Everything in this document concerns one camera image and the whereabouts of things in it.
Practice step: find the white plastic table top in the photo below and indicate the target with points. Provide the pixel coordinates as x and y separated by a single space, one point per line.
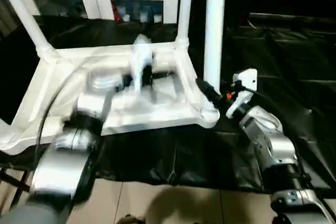
92 58

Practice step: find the white plastic table leg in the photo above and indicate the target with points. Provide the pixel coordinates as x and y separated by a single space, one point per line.
26 11
215 24
185 6
4 129

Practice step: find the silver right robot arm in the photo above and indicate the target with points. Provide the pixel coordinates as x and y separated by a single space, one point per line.
275 140

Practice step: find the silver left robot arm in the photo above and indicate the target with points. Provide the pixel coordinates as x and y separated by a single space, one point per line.
92 103

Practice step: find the red bottle in cabinet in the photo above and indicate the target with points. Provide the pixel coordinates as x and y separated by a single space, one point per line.
116 12

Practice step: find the black cloth mat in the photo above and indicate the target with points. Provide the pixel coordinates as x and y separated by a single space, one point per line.
183 161

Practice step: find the dark round robot part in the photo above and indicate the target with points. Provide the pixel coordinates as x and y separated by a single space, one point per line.
131 220

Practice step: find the grey curtain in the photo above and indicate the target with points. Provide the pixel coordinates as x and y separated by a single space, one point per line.
6 16

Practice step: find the black metal stand leg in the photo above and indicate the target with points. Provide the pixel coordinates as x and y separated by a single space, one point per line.
15 184

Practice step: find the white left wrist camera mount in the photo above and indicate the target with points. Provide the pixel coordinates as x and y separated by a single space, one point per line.
140 56

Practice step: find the dark metal rail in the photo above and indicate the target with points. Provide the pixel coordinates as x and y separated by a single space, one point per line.
291 17

